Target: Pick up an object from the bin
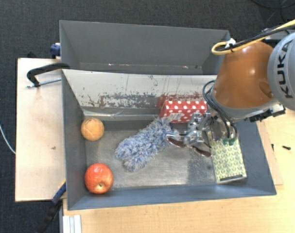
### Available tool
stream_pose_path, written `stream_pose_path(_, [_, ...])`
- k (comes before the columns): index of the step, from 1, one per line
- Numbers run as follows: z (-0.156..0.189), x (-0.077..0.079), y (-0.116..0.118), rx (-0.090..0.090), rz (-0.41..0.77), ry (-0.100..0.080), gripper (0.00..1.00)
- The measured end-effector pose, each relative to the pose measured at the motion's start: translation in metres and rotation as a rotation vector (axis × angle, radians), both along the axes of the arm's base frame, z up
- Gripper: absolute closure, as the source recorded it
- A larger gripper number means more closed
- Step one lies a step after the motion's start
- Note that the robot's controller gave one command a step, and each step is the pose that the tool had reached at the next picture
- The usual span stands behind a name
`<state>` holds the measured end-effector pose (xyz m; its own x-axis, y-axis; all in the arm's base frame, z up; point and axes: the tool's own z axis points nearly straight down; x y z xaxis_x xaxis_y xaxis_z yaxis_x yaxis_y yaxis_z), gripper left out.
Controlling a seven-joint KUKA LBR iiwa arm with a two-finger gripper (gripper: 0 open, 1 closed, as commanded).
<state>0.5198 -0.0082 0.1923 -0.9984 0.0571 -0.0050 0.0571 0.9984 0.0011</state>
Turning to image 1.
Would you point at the red white-dotted box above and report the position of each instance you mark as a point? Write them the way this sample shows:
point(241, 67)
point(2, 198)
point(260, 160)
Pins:
point(181, 108)

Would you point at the pale wood board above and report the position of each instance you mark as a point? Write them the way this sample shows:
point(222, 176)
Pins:
point(38, 130)

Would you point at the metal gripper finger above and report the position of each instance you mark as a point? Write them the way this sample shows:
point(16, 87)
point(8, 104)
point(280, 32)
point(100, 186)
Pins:
point(177, 142)
point(202, 152)

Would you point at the red apple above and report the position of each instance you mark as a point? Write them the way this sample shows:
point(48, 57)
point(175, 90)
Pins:
point(98, 178)

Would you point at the small black screw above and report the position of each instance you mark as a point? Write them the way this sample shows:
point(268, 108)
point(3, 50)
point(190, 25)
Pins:
point(287, 147)

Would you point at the black cylinder on white bracket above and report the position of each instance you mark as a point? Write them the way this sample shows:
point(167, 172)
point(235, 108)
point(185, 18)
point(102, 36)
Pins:
point(264, 114)

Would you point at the green leaf-patterned packet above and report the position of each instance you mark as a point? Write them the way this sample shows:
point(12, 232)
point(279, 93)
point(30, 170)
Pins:
point(228, 161)

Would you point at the orange tennis ball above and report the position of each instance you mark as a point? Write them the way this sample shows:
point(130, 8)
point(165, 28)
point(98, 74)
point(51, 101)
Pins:
point(92, 129)

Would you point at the blue fluffy duster cloth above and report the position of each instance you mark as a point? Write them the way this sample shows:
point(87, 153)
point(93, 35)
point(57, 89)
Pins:
point(142, 144)

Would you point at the grey metal bin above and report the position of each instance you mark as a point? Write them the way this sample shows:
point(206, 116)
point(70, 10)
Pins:
point(137, 47)

